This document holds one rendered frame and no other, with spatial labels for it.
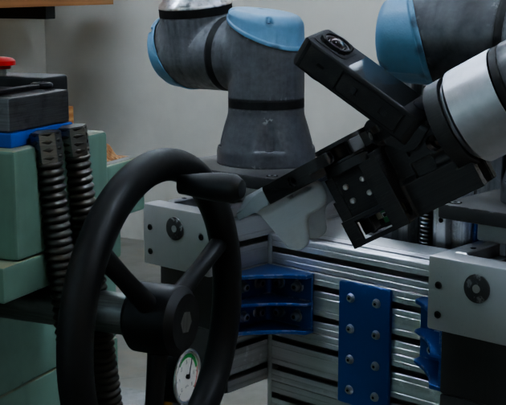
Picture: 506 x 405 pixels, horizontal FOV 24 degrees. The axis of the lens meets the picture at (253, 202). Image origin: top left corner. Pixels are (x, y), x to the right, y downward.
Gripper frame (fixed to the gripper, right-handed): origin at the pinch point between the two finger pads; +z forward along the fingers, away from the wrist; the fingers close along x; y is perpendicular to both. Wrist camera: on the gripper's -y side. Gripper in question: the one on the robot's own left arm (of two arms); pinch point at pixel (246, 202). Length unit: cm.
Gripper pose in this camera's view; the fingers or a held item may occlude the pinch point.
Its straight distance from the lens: 97.8
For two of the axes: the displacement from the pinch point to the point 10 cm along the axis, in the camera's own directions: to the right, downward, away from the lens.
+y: 4.6, 8.9, 0.0
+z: -7.7, 4.0, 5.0
